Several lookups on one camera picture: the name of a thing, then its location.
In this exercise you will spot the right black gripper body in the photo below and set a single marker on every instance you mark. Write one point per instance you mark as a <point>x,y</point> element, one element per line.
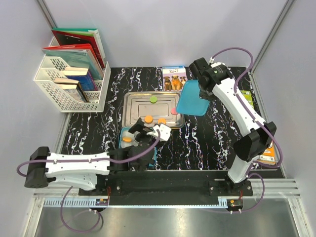
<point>204,94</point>

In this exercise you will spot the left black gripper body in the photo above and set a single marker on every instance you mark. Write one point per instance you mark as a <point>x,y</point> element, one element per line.
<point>143,138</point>

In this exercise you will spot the orange cookie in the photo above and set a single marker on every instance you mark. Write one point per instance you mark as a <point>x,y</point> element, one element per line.
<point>127,139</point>
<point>148,119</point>
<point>161,121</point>

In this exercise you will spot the blue tin lid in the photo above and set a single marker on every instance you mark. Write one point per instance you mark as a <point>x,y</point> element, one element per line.
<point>190,102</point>

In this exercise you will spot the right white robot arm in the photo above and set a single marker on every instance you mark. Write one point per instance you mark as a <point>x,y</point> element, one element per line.
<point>255,132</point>

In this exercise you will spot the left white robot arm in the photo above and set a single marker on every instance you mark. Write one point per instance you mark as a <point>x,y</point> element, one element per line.
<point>83,171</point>

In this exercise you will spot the white paper cupcake liners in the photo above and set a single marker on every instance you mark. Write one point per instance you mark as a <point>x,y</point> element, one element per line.
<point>133,136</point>

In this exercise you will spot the orange cookie bottom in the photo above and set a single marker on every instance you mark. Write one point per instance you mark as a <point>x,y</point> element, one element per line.
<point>161,121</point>

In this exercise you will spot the blue cookie tin box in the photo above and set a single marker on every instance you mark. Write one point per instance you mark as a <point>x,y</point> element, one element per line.
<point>146,162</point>

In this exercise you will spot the steel baking tray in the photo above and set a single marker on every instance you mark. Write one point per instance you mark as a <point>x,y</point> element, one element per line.
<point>137,105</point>

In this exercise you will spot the green cookie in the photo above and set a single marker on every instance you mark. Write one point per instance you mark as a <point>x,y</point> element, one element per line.
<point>153,99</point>

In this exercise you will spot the dog picture book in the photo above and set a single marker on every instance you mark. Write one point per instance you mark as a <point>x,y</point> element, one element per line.
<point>174,78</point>

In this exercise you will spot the pink cookie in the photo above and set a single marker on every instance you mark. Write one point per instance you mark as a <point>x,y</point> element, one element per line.
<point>173,111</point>

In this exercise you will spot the green booklet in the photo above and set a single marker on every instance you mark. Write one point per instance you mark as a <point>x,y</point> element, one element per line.
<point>248,97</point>

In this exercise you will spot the white file organizer rack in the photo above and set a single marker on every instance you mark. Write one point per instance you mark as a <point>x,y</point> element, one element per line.
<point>50,69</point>

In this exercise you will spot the blue paperback books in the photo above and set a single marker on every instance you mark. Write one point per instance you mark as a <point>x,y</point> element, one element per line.
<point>82,75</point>

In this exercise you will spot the dark paperback books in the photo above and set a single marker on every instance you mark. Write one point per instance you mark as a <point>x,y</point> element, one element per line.
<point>73,88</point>

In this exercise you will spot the teal and red folders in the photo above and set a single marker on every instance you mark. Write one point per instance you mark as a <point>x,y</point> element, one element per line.
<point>78,55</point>

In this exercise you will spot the orange booklet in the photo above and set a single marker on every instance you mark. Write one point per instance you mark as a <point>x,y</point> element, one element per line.
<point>268,156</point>

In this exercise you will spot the green and red folders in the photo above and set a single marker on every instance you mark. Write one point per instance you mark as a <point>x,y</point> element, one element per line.
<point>68,36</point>

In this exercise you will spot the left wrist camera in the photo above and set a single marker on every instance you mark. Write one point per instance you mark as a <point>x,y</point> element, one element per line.
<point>162,131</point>

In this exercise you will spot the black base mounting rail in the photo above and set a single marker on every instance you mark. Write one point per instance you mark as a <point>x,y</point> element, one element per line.
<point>209,182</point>

